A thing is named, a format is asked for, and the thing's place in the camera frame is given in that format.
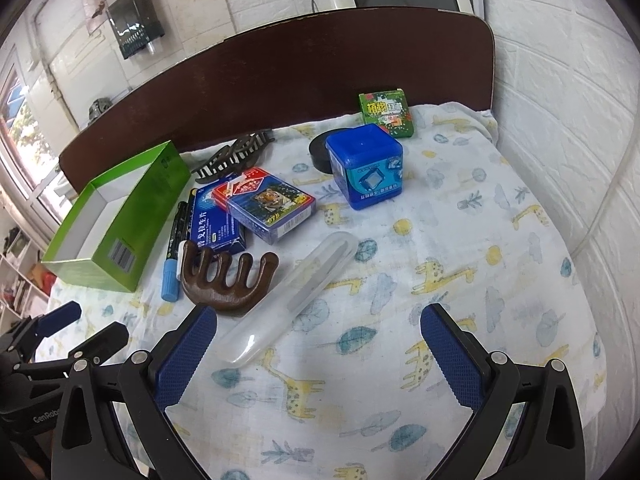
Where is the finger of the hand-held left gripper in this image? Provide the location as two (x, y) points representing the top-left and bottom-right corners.
(0, 301), (82, 361)
(10, 322), (130, 386)

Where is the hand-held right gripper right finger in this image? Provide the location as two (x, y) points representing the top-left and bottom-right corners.
(420, 302), (586, 480)

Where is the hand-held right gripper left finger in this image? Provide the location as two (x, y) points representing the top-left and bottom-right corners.
(50, 302), (219, 480)

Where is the brown wooden comb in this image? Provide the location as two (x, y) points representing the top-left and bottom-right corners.
(179, 240), (280, 317)

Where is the black marker blue cap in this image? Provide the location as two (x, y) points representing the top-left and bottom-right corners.
(161, 200), (188, 302)

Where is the clear plastic tube case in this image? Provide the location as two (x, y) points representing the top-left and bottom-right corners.
(216, 232), (357, 365)

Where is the green cardboard box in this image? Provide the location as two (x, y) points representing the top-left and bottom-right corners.
(41, 141), (192, 293)

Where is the blue medicine box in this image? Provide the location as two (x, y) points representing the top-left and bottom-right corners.
(189, 180), (248, 255)

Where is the black marker white cap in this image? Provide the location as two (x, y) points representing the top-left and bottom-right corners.
(177, 187), (199, 261)

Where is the blue red playing card box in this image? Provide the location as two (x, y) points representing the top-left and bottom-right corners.
(212, 166), (317, 245)

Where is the black hair claw clip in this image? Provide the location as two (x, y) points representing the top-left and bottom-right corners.
(192, 130), (277, 184)

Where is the blue plastic cube box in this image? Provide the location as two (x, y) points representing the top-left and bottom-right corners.
(325, 126), (404, 211)

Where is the black tape roll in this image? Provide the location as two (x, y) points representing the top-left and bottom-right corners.
(308, 130), (351, 177)

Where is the white storage shelf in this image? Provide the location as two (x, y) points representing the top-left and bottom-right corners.
(0, 225), (56, 321)

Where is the giraffe printed blanket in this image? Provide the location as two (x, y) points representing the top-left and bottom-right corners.
(35, 102), (608, 480)

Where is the window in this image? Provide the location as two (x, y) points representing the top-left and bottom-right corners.
(0, 45), (66, 206)

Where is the dark metal ornament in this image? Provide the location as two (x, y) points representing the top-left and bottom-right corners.
(89, 97), (113, 126)

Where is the small green card box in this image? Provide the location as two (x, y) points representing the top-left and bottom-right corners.
(358, 88), (416, 139)

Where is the dark fish tank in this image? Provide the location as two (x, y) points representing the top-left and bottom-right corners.
(107, 0), (166, 61)

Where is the dark wooden headboard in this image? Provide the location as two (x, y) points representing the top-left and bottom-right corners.
(59, 6), (496, 196)

